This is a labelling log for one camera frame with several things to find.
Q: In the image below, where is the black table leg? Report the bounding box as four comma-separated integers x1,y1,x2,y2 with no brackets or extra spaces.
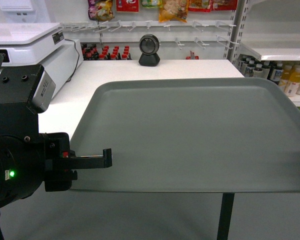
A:
216,193,235,240

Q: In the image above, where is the purple snack bag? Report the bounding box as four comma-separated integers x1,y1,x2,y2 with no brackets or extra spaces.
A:
87,0,114,22

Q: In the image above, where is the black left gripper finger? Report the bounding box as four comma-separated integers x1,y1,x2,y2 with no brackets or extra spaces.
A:
52,148,113,170

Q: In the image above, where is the grey power cable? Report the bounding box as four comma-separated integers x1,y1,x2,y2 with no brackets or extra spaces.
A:
69,39,81,82

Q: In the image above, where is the yellow snack bag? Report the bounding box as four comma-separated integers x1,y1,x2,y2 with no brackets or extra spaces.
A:
158,0,189,23

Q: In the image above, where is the white cash register machine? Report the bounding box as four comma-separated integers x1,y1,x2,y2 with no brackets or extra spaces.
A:
0,23,83,96

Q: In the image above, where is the black barcode scanner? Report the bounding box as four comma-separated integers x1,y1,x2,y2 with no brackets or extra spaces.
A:
138,34,161,67

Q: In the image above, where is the grey rectangular serving tray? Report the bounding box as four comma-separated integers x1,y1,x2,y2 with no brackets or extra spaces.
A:
70,78,300,193

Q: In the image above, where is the red capped sauce bottle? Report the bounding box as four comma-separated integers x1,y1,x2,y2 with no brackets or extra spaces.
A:
98,54,107,61

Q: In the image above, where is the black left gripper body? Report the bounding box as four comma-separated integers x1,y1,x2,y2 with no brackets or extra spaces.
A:
0,132,78,208

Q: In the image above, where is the white wire hook rack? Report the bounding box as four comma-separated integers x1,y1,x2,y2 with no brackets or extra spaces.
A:
61,20,238,49

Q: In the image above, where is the red snack bag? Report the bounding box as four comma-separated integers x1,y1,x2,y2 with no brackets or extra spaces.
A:
116,0,139,13

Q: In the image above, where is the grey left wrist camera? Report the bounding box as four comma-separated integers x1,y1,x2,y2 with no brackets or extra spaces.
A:
30,69,56,114

